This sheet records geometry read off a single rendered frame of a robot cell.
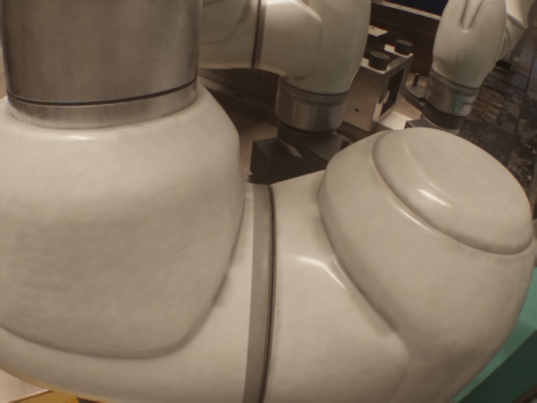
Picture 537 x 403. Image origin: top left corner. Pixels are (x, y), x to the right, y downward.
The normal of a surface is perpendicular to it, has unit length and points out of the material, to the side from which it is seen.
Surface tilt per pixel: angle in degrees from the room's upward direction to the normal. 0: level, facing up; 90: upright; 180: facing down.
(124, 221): 72
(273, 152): 0
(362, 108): 90
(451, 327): 67
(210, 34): 102
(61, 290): 77
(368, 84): 90
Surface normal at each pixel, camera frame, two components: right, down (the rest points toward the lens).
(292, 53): -0.09, 0.72
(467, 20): -0.64, 0.30
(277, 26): -0.07, 0.40
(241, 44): 0.14, 0.75
